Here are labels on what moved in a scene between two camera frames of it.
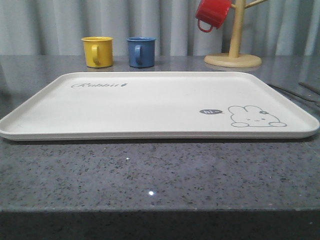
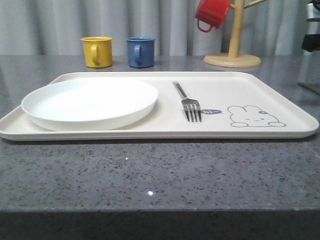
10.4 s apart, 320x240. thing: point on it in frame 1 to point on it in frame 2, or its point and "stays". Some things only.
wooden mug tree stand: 234,59 stays
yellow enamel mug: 98,51 stays
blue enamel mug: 141,51 stays
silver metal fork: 291,93 to 191,107
